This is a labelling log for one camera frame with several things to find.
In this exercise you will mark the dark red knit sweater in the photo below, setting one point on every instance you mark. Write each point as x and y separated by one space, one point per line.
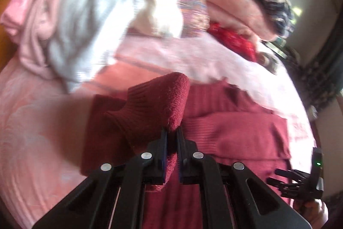
230 132

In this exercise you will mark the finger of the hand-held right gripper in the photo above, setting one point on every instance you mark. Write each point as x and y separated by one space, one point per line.
286 186
289 173

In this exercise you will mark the pale pink garment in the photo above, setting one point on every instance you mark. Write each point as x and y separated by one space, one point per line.
34 19

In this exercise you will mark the purple patterned cloth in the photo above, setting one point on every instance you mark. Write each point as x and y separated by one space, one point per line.
193 9

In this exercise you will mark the person's right hand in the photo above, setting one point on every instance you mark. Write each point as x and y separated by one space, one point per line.
317 214

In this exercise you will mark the pink printed blanket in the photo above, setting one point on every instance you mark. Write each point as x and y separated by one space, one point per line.
40 137

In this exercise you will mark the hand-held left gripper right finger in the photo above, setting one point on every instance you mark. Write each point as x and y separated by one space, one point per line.
181 155

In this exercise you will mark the red sparkly cloth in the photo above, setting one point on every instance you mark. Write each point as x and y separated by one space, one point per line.
235 39

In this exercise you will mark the dark patterned cloth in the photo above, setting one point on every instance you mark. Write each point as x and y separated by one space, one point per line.
313 78

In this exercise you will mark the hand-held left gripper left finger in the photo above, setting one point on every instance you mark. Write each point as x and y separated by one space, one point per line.
163 155

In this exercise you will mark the pink folded cloth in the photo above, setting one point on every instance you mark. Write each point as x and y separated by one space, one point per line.
235 7

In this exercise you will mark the white striped garment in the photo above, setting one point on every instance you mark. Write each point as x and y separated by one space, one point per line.
93 3

